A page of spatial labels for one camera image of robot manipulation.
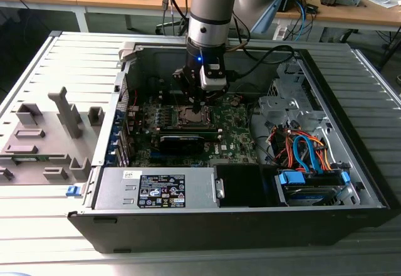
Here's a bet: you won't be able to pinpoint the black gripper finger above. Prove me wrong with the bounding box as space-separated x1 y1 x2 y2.
171 68 202 114
200 85 230 114

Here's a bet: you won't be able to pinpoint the metal socket cover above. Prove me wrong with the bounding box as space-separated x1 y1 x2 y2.
177 105 216 128

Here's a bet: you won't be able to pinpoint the CPU socket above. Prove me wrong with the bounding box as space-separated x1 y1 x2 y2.
175 103 217 129

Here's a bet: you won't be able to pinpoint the office chair base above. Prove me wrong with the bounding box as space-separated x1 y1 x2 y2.
155 18 189 37

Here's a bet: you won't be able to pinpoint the green motherboard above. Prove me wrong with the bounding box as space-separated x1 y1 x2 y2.
128 92 261 167

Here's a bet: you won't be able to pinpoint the black graphics card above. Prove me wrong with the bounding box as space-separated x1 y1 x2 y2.
159 134 204 157

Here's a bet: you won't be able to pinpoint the silver drive cage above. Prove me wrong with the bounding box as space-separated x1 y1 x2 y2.
257 61 330 132

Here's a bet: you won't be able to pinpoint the pale blue teach pendant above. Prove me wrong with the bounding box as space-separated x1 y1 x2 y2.
250 0 283 35

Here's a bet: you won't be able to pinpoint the hard disk in blue carrier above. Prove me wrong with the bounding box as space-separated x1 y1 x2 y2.
275 168 352 207

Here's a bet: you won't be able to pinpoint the grey power supply unit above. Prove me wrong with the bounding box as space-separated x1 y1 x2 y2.
93 166 220 210

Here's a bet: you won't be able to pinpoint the black PC case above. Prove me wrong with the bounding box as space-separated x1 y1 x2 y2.
67 42 394 255

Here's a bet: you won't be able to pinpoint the grey parts rack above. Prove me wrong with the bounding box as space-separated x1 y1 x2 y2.
0 86 106 186

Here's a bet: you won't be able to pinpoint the green RAM stick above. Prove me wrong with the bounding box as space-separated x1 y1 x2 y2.
12 155 43 164

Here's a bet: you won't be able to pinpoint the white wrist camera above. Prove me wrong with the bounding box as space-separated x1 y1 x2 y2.
199 63 230 91

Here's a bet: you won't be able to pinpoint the black camera bracket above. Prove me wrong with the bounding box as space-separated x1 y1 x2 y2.
206 63 226 78

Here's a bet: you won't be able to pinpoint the thin black wire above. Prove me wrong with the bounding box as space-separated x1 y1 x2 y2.
233 83 269 101

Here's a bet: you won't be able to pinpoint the black camera cable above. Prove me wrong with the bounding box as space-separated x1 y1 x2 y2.
231 45 297 78

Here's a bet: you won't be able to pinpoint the grey case handle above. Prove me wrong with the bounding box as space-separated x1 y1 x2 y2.
118 41 139 63

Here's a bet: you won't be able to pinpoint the blue data wire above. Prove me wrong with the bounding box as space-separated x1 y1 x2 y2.
293 134 326 175

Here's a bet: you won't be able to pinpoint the blue hanging cable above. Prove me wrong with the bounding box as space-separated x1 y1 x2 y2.
296 0 316 40

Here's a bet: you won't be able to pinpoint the orange power wires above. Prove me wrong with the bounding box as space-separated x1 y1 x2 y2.
271 125 333 172

